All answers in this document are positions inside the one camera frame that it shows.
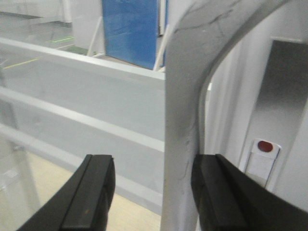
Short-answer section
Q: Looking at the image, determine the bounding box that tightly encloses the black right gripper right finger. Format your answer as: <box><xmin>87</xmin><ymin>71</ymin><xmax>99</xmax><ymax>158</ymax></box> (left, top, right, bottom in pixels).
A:
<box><xmin>191</xmin><ymin>154</ymin><xmax>308</xmax><ymax>231</ymax></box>

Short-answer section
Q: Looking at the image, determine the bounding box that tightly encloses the white latch with red dot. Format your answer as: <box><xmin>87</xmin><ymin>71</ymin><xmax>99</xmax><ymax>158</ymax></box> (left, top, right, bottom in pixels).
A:
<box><xmin>238</xmin><ymin>136</ymin><xmax>282</xmax><ymax>191</ymax></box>

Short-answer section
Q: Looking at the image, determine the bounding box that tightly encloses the blue panel board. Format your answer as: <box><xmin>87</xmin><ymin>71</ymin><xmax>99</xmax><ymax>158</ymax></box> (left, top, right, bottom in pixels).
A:
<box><xmin>102</xmin><ymin>0</ymin><xmax>169</xmax><ymax>69</ymax></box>

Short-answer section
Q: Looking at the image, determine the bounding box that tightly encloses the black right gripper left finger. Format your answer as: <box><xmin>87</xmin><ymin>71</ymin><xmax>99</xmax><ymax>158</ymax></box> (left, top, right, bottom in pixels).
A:
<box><xmin>19</xmin><ymin>154</ymin><xmax>115</xmax><ymax>231</ymax></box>

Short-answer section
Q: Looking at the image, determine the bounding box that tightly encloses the grey curved door handle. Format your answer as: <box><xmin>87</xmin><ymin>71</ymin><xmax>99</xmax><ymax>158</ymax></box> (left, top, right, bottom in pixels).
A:
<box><xmin>160</xmin><ymin>0</ymin><xmax>284</xmax><ymax>231</ymax></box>

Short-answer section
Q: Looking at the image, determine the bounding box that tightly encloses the white framed sliding glass door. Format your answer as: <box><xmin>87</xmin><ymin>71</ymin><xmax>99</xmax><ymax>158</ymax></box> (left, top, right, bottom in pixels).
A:
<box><xmin>0</xmin><ymin>0</ymin><xmax>308</xmax><ymax>231</ymax></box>

